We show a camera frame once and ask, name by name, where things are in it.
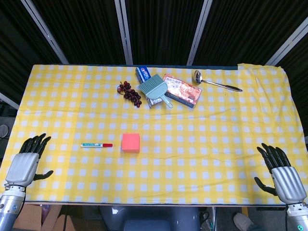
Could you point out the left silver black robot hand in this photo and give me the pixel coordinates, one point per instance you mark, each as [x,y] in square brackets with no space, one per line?
[22,169]

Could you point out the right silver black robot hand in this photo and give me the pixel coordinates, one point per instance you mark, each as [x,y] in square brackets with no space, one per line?
[290,183]

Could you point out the red and white marker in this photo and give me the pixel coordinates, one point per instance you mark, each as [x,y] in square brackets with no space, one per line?
[93,145]

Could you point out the orange cube block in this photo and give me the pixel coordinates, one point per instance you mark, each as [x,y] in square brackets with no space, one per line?
[130,143]

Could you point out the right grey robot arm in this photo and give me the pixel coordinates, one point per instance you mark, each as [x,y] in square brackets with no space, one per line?
[298,217]

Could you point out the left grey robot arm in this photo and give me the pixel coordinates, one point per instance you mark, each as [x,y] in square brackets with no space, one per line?
[9,209]

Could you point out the brown cardboard box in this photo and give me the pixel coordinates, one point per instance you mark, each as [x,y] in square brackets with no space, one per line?
[36,219]

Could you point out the grey shoe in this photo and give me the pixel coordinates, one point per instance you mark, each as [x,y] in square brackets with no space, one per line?
[243,222]

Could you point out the yellow white checkered tablecloth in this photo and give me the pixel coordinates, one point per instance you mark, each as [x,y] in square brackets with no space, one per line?
[192,144]

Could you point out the dark red grape bunch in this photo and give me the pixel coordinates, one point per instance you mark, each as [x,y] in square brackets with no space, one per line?
[131,94]

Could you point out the grey blue robot torso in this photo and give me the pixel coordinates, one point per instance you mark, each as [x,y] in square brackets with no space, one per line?
[149,219]

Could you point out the orange blue food box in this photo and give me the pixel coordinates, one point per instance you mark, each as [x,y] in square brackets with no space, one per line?
[184,90]

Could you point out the teal hand brush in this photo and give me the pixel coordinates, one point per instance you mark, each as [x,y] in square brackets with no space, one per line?
[154,87]

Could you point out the blue toothpaste box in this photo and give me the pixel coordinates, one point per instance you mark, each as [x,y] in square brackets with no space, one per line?
[144,72]

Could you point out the grey metal frame post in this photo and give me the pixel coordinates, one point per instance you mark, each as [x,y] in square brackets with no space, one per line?
[45,31]
[125,31]
[286,44]
[198,33]

